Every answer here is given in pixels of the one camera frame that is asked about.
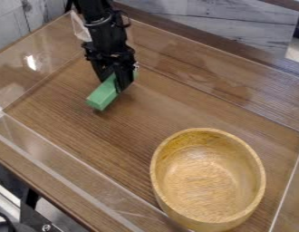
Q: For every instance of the clear acrylic tray walls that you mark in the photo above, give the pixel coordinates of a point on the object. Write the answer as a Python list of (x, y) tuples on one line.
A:
[(85, 158)]

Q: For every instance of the brown wooden bowl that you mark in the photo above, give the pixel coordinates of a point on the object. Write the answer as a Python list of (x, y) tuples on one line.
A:
[(209, 179)]

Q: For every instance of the green rectangular block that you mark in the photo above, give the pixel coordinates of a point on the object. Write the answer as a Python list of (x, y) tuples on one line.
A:
[(109, 91)]

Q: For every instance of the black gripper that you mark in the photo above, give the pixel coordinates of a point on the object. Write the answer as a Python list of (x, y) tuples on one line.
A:
[(111, 55)]

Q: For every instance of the clear acrylic corner bracket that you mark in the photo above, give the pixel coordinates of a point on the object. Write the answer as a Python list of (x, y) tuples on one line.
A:
[(81, 31)]

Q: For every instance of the black table leg bracket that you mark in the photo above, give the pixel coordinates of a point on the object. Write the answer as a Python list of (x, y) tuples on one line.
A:
[(30, 217)]

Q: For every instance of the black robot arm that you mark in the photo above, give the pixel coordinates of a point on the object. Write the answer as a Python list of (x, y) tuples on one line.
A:
[(97, 10)]

